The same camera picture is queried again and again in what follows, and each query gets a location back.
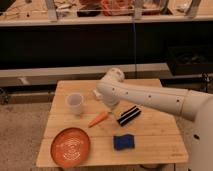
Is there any white toy bottle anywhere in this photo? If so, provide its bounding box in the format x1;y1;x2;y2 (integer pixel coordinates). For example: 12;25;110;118
93;89;102;100

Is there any translucent plastic cup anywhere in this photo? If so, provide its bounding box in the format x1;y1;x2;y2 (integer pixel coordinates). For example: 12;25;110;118
66;92;84;116

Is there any orange ribbed plate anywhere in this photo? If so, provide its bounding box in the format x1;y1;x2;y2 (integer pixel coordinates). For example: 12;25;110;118
50;127;90;168

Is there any black bin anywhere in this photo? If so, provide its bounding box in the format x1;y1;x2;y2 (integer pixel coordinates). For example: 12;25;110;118
166;45;213;75

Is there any orange carrot shaped pepper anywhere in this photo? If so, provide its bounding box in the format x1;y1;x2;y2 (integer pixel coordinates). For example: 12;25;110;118
88;112;108;127

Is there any blue sponge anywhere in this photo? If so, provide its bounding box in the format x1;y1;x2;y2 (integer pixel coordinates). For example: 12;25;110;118
113;134;135;150

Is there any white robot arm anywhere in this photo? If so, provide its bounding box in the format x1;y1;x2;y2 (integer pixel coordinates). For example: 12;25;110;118
97;68;213;171

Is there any wooden table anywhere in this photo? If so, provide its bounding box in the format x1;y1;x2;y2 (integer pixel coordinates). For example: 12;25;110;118
37;80;188;167

